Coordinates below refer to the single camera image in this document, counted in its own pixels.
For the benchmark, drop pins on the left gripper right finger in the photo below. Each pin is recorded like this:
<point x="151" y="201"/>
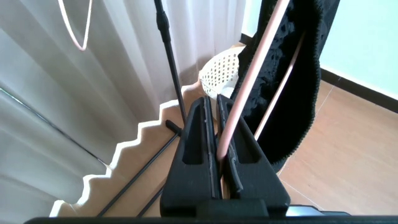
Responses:
<point x="258" y="186"/>

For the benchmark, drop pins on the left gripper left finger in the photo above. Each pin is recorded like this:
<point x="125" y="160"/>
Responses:
<point x="186" y="186"/>

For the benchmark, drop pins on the black shorts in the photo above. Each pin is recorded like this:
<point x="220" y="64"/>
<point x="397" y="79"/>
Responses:
<point x="295" y="109"/>

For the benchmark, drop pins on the pink clothes hanger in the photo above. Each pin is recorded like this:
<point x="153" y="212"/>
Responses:
<point x="258" y="62"/>
<point x="81" y="48"/>

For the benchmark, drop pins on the white laundry basket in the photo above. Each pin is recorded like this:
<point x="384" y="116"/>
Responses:
<point x="217" y="71"/>

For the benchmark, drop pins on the black clothes rack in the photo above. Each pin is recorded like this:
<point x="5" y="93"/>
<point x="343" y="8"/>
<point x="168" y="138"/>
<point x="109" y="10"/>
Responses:
<point x="163" y="25"/>

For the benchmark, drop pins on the silver curtain wand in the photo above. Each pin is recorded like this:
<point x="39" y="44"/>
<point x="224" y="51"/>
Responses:
<point x="46" y="121"/>

